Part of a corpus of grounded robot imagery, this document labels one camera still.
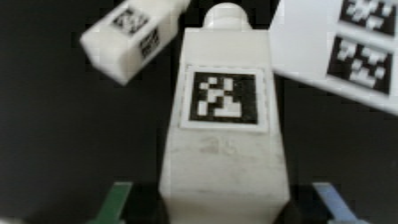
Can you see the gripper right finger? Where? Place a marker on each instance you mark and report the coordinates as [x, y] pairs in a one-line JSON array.
[[343, 216]]

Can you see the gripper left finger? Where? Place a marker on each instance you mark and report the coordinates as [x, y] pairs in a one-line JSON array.
[[114, 204]]

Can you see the white table leg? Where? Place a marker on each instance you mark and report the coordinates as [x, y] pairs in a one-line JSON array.
[[128, 36], [224, 175]]

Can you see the white sheet with tags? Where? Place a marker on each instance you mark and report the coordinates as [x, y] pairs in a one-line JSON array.
[[334, 48]]

